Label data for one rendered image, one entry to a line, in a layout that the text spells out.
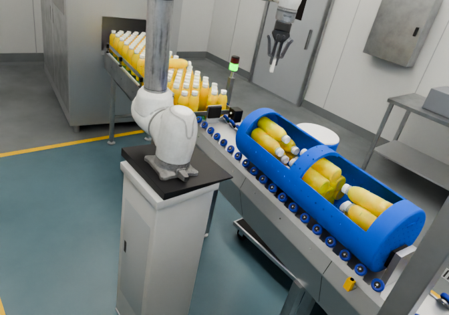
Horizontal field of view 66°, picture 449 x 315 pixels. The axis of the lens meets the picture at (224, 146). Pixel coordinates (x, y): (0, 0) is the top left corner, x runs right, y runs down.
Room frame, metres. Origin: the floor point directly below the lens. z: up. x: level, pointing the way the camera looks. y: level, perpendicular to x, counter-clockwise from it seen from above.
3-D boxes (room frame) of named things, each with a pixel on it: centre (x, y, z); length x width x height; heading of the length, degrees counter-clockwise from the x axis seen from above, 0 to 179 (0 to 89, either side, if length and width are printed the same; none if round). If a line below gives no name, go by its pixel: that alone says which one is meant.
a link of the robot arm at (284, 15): (1.68, -0.15, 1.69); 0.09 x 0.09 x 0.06
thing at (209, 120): (2.04, 0.11, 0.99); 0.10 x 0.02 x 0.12; 127
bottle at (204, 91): (2.27, 0.21, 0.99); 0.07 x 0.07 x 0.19
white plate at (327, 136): (1.99, -0.55, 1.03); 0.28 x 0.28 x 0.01
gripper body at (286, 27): (1.68, -0.15, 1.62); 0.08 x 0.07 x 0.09; 97
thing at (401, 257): (0.98, -0.70, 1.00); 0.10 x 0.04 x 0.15; 127
